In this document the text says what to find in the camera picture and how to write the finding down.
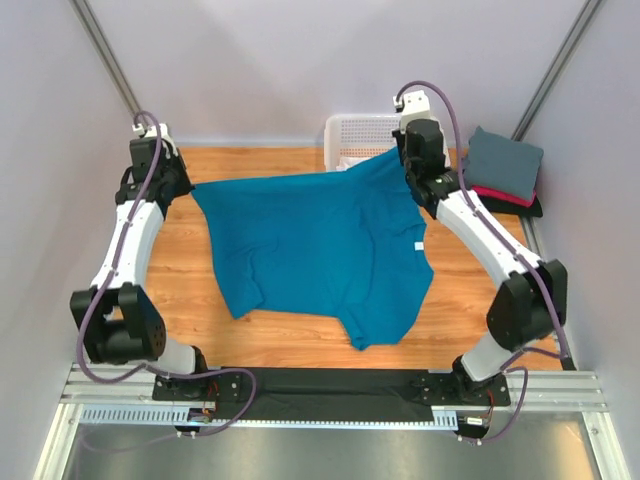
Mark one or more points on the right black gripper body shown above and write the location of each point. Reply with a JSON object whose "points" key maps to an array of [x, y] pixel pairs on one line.
{"points": [[409, 174]]}

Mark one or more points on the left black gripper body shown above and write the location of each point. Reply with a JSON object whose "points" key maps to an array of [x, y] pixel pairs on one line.
{"points": [[175, 172]]}

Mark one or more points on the blue t shirt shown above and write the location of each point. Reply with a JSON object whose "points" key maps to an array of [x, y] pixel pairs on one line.
{"points": [[342, 244]]}

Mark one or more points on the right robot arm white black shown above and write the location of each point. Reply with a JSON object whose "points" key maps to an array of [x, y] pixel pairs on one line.
{"points": [[531, 293]]}

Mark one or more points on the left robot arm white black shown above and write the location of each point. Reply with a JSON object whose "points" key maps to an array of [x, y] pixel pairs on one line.
{"points": [[117, 322]]}

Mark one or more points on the grey folded t shirt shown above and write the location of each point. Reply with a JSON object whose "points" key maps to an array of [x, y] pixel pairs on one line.
{"points": [[499, 163]]}

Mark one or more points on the white t shirt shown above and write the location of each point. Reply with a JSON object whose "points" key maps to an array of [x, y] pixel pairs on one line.
{"points": [[347, 162]]}

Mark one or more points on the white plastic basket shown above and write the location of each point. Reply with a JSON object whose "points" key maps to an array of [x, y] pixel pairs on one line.
{"points": [[357, 136]]}

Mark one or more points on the black folded t shirt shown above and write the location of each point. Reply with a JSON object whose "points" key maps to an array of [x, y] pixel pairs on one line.
{"points": [[495, 205]]}

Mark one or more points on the pink folded t shirt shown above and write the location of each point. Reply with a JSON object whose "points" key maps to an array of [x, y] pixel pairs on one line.
{"points": [[494, 194]]}

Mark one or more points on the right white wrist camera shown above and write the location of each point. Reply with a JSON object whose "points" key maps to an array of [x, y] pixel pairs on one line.
{"points": [[412, 105]]}

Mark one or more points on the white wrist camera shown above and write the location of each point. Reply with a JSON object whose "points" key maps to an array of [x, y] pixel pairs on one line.
{"points": [[152, 131], [412, 105]]}

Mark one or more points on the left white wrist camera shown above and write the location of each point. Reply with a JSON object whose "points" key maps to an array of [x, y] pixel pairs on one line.
{"points": [[152, 131]]}

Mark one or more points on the left aluminium frame post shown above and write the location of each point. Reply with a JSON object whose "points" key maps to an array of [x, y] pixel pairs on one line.
{"points": [[91, 24]]}

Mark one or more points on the aluminium frame post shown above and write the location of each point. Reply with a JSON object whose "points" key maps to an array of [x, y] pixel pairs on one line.
{"points": [[91, 24], [585, 17]]}

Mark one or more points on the right aluminium frame post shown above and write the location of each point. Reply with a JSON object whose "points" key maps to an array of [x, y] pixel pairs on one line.
{"points": [[585, 17]]}

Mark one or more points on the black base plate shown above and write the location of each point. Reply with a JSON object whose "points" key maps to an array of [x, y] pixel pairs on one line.
{"points": [[333, 395]]}

